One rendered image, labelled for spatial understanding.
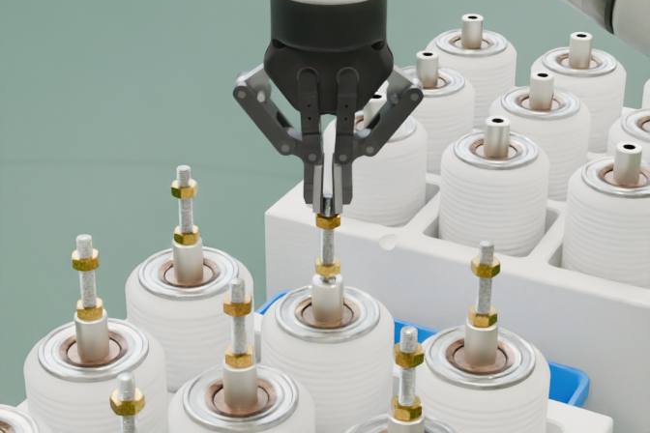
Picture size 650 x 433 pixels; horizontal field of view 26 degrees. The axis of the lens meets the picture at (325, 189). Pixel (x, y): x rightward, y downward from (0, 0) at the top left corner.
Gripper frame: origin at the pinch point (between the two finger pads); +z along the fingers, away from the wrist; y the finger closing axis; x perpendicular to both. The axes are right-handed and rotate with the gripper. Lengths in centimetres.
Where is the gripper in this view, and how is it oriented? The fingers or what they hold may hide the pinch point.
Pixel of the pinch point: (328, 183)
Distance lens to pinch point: 95.9
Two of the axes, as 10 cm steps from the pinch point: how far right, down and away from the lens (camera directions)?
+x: 0.3, -4.5, 8.9
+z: 0.0, 8.9, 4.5
